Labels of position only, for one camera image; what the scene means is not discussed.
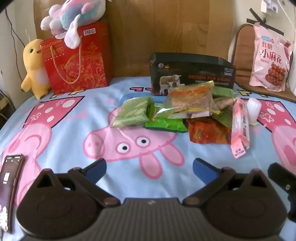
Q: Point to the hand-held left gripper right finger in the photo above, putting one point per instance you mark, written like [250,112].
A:
[203,169]

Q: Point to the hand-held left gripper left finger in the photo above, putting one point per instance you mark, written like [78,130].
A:
[97,168]

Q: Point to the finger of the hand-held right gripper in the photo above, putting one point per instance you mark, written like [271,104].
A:
[281,179]

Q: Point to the orange snack packet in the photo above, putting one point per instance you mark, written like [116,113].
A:
[208,132]

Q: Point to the black cardboard box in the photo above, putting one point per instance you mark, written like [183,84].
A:
[198,69]

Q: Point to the printed blanket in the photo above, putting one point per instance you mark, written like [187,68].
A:
[69,139]

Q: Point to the dark green snack packet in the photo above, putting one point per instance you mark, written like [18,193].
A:
[223,120]
[224,91]

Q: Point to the long pink box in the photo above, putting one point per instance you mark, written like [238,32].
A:
[240,125]

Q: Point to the bright green snack packet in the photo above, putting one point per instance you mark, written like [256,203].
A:
[166,124]

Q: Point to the light green snack packet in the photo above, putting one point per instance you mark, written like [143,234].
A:
[133,112]

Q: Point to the beige snack packet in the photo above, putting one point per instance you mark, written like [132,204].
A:
[224,103]

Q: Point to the clear packet with orange label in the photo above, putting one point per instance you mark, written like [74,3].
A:
[189,99]

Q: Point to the white jelly cup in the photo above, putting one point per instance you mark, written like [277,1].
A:
[254,110]

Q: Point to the smartphone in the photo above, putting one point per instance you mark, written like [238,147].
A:
[10,190]

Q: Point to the red gift bag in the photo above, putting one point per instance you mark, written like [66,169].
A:
[76,60]

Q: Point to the chair with brown cushion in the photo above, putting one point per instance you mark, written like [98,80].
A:
[242,62]

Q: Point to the yellow duck plush toy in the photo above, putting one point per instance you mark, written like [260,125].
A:
[34,67]

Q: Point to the large pink snack bag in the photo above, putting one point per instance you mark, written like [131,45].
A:
[270,60]

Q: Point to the wooden headboard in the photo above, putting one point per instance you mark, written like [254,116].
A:
[150,30]

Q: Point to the pastel plush toy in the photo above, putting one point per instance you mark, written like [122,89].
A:
[71,16]

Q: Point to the black tape strips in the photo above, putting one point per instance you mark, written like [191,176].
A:
[256,19]

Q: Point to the white wall charger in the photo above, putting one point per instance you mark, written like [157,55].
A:
[270,5]

